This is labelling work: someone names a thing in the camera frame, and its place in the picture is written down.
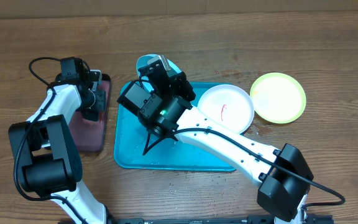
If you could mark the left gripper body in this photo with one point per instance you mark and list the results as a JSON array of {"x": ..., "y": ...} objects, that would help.
[{"x": 97, "y": 102}]

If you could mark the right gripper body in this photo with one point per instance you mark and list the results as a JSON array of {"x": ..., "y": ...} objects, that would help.
[{"x": 179, "y": 89}]

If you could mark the light blue plate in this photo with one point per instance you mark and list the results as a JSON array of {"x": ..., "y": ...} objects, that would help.
[{"x": 144, "y": 83}]

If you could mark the yellow-green plate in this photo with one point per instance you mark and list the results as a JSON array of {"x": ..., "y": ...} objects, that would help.
[{"x": 278, "y": 98}]

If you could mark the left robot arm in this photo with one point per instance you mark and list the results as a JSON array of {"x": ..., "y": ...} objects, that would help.
[{"x": 46, "y": 147}]

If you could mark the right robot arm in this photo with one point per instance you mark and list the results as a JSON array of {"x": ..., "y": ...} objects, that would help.
[{"x": 161, "y": 100}]

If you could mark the black water tray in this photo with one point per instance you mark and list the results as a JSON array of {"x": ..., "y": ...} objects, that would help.
[{"x": 89, "y": 135}]

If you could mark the teal plastic tray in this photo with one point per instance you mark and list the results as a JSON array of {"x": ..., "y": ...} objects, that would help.
[{"x": 131, "y": 138}]

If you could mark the white plate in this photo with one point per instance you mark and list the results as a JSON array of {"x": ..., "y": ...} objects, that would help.
[{"x": 228, "y": 105}]

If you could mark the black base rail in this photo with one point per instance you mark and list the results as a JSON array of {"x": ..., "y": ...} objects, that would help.
[{"x": 251, "y": 219}]

